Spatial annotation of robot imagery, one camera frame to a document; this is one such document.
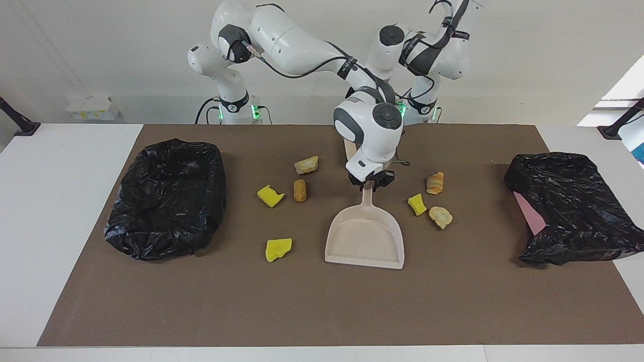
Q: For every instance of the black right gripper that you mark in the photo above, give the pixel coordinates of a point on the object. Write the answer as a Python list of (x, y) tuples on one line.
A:
[(372, 177)]

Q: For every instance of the beige brush with black bristles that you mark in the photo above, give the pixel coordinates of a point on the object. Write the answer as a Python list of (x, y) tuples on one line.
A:
[(347, 151)]

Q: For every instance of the small yellow sponge piece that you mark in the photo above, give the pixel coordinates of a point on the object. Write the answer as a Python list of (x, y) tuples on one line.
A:
[(417, 204)]

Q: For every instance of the beige plastic dustpan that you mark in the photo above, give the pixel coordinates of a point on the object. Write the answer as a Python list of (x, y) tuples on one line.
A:
[(365, 236)]

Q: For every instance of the orange ridged bread chunk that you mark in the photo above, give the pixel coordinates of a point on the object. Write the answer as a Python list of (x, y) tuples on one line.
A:
[(435, 183)]

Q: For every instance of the pale ridged bread chunk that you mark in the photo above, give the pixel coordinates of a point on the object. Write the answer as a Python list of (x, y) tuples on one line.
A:
[(306, 165)]

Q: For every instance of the brown cork-like bread roll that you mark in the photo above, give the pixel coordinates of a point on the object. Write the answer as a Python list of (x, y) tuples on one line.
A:
[(300, 191)]

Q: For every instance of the pale yellow bread chunk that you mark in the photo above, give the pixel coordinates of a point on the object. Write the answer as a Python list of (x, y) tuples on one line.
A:
[(440, 217)]

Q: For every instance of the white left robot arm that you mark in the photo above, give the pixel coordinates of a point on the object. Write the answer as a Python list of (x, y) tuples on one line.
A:
[(453, 55)]

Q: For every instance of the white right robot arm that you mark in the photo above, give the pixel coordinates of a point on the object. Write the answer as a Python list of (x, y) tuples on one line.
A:
[(287, 40)]

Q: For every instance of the pink bin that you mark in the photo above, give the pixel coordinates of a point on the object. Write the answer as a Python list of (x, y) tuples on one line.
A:
[(532, 216)]

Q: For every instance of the crumpled black trash bag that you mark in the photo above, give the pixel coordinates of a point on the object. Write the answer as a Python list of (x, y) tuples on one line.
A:
[(573, 201)]

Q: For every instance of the black trash bag lined bin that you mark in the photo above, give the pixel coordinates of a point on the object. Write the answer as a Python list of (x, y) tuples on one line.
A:
[(166, 201)]

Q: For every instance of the notched yellow sponge piece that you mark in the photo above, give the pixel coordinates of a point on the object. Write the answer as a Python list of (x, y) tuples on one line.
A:
[(270, 196)]

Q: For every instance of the brown table mat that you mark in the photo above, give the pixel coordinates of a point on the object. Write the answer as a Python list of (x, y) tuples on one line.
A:
[(322, 301)]

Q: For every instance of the black clamp stand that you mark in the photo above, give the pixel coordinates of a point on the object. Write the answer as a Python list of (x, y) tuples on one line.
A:
[(25, 128), (611, 131)]

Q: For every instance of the teal object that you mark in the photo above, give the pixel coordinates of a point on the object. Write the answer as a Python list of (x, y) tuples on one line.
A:
[(638, 146)]

